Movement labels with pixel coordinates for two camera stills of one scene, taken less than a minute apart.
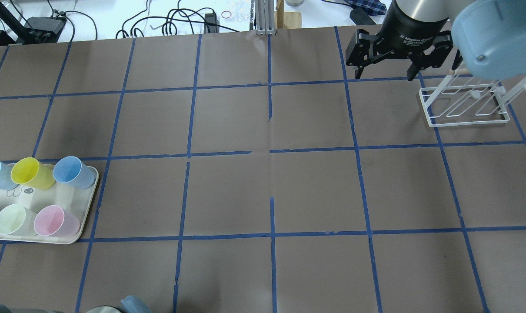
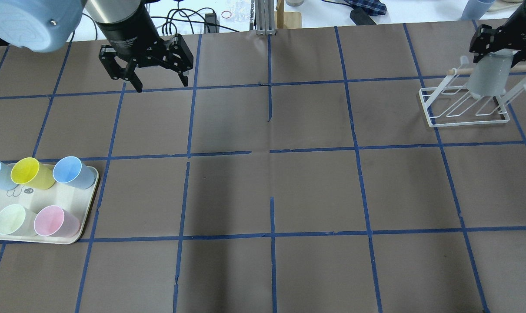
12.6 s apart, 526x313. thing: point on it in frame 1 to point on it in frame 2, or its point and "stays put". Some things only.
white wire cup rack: x=480 y=103 stays put
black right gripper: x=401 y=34 to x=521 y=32
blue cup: x=71 y=171 stays put
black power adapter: x=360 y=17 stays put
